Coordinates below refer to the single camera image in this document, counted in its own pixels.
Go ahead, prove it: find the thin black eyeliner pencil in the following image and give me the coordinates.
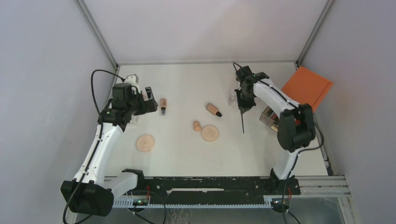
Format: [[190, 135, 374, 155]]
[[240, 112, 245, 134]]

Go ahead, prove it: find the round powder puff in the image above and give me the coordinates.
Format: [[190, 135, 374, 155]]
[[201, 125, 219, 142], [136, 134, 155, 153]]

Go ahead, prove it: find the orange clear drawer organizer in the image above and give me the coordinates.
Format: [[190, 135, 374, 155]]
[[260, 66, 333, 132]]

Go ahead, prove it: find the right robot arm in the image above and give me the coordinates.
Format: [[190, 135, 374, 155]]
[[253, 72, 316, 195]]

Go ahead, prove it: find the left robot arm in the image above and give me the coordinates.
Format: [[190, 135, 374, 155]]
[[61, 74, 259, 218]]

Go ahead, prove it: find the beige makeup sponge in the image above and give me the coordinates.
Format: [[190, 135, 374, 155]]
[[193, 121, 201, 132]]

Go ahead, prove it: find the clear small bottle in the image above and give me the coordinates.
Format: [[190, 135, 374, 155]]
[[228, 93, 236, 107]]

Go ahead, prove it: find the white barcode packet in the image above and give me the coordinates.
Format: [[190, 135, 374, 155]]
[[128, 116, 139, 126]]

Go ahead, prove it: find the beige foundation tube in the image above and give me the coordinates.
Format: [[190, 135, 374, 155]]
[[205, 103, 222, 117]]

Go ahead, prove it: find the right black cable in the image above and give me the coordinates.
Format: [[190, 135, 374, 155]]
[[233, 62, 325, 224]]

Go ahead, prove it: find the black cable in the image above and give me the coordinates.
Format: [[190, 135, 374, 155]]
[[62, 69, 127, 224], [233, 62, 325, 224]]

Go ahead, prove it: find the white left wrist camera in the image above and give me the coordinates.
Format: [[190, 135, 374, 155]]
[[124, 74, 140, 92]]

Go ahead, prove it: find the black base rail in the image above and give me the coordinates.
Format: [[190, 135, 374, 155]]
[[127, 176, 301, 206]]

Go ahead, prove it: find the left black cable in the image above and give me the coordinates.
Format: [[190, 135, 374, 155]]
[[62, 69, 127, 224]]

